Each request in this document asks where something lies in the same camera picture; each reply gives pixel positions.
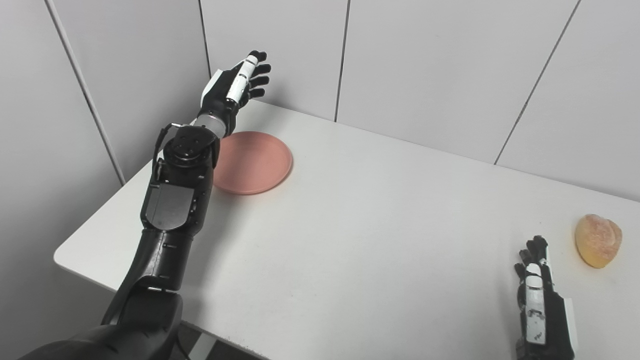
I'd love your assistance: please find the white table leg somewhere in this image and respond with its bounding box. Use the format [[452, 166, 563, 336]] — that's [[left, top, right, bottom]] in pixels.
[[187, 332, 219, 360]]

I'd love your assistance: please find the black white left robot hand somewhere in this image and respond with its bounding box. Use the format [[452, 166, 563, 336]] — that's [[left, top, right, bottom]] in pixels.
[[199, 50, 272, 136]]

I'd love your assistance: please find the pink round plate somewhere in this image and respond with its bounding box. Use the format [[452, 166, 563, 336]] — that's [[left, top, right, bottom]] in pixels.
[[212, 131, 294, 196]]

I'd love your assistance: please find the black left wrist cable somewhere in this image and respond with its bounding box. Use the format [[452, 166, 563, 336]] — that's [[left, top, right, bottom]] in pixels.
[[152, 122, 184, 168]]

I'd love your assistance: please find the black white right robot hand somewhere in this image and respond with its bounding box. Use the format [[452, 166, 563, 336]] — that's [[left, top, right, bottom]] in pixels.
[[514, 235, 579, 360]]

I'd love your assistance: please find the sugared bread roll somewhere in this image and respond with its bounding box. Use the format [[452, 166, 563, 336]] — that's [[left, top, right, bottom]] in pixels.
[[574, 214, 623, 269]]

